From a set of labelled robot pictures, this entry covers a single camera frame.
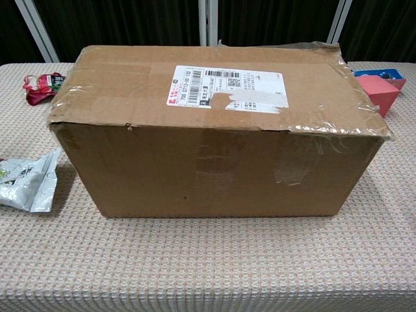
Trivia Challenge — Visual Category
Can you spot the cardboard box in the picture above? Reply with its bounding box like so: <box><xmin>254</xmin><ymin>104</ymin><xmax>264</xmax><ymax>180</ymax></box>
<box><xmin>45</xmin><ymin>40</ymin><xmax>396</xmax><ymax>219</ymax></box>

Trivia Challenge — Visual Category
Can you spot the beige waffle tablecloth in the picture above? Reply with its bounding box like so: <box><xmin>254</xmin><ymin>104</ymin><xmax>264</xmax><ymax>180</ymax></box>
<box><xmin>0</xmin><ymin>60</ymin><xmax>416</xmax><ymax>312</ymax></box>

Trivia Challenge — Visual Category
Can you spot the black pleated curtain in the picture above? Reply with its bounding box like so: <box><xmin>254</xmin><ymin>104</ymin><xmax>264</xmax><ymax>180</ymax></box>
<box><xmin>34</xmin><ymin>0</ymin><xmax>201</xmax><ymax>62</ymax></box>
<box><xmin>339</xmin><ymin>0</ymin><xmax>416</xmax><ymax>62</ymax></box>
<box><xmin>0</xmin><ymin>0</ymin><xmax>45</xmax><ymax>66</ymax></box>
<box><xmin>217</xmin><ymin>0</ymin><xmax>339</xmax><ymax>46</ymax></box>

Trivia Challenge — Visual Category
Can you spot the red spouted juice pouch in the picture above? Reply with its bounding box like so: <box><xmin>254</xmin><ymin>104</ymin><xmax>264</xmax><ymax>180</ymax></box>
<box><xmin>21</xmin><ymin>73</ymin><xmax>67</xmax><ymax>107</ymax></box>

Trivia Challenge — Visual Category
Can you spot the blue cookie box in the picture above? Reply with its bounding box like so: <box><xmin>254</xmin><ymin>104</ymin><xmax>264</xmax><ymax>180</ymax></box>
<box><xmin>353</xmin><ymin>67</ymin><xmax>407</xmax><ymax>90</ymax></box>

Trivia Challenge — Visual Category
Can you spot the white green snack bag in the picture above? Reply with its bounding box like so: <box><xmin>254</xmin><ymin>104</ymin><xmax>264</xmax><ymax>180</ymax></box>
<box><xmin>0</xmin><ymin>148</ymin><xmax>62</xmax><ymax>214</ymax></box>

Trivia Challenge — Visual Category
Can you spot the red cube block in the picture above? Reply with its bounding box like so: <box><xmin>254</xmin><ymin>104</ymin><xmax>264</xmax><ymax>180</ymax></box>
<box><xmin>362</xmin><ymin>75</ymin><xmax>401</xmax><ymax>118</ymax></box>

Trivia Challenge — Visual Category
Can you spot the white metal frame post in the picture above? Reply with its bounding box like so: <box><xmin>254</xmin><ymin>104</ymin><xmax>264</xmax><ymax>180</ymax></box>
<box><xmin>198</xmin><ymin>0</ymin><xmax>219</xmax><ymax>46</ymax></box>
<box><xmin>14</xmin><ymin>0</ymin><xmax>61</xmax><ymax>63</ymax></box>
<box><xmin>326</xmin><ymin>0</ymin><xmax>355</xmax><ymax>45</ymax></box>

